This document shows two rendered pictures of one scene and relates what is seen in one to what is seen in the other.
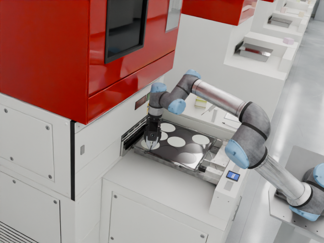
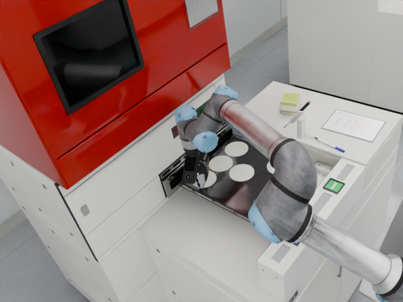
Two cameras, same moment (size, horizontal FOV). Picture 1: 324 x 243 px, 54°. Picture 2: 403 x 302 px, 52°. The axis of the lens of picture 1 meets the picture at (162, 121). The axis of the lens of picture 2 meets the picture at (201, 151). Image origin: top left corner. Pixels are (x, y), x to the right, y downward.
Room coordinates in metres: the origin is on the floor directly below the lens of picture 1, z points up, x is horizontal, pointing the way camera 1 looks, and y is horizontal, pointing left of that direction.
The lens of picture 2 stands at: (0.37, -0.53, 2.03)
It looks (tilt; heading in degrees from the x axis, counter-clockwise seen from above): 39 degrees down; 27
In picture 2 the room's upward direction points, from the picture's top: 12 degrees counter-clockwise
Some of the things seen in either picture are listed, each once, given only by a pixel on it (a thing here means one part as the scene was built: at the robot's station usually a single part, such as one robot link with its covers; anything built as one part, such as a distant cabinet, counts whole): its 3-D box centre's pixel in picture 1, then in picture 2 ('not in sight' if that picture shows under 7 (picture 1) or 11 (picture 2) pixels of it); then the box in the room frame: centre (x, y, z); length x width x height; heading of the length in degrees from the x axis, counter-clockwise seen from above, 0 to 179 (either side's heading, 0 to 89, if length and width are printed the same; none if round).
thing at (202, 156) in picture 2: (153, 122); (195, 155); (1.41, 0.04, 1.05); 0.09 x 0.08 x 0.12; 7
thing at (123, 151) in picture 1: (141, 131); (200, 158); (1.57, 0.11, 0.89); 0.44 x 0.02 x 0.10; 159
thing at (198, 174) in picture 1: (176, 165); not in sight; (1.38, -0.11, 0.84); 0.50 x 0.02 x 0.03; 69
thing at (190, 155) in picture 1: (176, 141); (241, 172); (1.51, -0.10, 0.90); 0.34 x 0.34 x 0.01; 69
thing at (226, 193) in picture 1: (236, 172); (315, 223); (1.32, -0.41, 0.89); 0.55 x 0.09 x 0.14; 159
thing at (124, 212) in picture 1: (184, 205); (280, 246); (1.55, -0.22, 0.41); 0.97 x 0.64 x 0.82; 159
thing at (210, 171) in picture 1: (213, 172); not in sight; (1.28, -0.29, 0.89); 0.08 x 0.03 x 0.03; 69
